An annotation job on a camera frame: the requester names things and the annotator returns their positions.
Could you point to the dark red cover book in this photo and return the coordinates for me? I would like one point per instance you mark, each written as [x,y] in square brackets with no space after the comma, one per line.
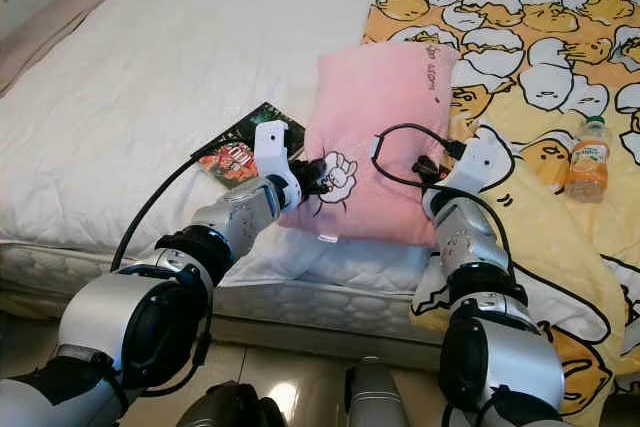
[235,152]

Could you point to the pink cartoon print pillow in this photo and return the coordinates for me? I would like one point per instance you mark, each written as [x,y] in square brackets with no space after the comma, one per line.
[380,97]

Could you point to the yellow egg cartoon blanket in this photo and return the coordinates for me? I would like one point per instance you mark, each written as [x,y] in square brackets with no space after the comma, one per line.
[510,17]

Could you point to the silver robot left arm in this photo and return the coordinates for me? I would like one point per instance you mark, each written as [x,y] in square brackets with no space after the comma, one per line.
[130,312]

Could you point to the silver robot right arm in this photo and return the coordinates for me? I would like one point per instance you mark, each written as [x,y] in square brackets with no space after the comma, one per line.
[475,242]

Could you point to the orange drink plastic bottle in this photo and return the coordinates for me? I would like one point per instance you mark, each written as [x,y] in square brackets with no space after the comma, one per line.
[588,167]

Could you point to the beige bed base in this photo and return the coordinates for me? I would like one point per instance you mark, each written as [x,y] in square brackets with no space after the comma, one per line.
[310,332]

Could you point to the white quilted mattress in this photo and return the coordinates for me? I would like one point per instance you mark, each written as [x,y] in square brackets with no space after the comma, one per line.
[190,57]

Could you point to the robot right leg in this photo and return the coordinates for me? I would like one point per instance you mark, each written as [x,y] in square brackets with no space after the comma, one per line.
[375,397]

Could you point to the robot leg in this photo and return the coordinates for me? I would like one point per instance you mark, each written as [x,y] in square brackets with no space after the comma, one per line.
[375,397]
[230,407]

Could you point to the robot left leg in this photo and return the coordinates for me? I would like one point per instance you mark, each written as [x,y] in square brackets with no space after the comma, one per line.
[230,407]

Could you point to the beige fabric bed edge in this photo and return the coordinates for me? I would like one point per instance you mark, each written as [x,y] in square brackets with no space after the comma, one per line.
[80,22]

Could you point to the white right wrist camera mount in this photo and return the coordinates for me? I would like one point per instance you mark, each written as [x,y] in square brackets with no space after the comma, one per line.
[485,162]

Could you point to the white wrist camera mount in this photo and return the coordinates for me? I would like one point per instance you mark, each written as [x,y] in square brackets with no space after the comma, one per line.
[272,149]
[485,162]

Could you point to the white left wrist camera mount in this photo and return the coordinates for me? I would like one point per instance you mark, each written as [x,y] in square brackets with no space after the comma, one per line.
[272,149]

